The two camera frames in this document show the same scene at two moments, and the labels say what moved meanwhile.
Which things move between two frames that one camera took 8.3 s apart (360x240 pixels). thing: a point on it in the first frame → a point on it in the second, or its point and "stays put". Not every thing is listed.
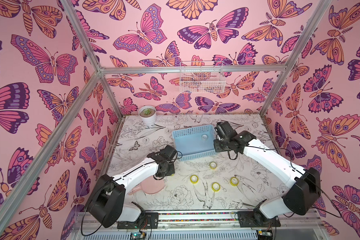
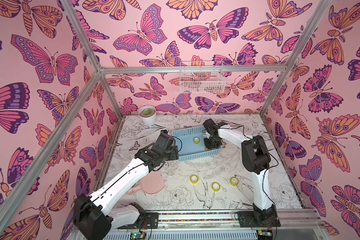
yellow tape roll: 194,179 stays put
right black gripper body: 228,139 → 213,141
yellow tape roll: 234,181 stays put
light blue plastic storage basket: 194,142 stays put
